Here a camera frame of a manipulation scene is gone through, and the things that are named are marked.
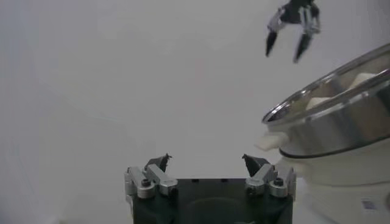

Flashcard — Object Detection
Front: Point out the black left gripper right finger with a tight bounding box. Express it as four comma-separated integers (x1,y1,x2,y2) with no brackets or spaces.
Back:
241,153,297,198

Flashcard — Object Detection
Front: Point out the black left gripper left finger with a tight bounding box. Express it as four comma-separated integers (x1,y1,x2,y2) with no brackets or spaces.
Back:
124,153,179,200

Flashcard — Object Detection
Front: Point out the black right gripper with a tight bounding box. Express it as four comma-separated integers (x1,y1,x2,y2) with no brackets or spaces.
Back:
264,0,321,64

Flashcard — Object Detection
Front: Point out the stainless steel steamer basket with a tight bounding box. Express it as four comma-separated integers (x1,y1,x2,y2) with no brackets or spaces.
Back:
261,43,390,159

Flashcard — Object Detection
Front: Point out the white electric cooker base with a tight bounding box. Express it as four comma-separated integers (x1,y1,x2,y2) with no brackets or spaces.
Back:
254,130,390,224

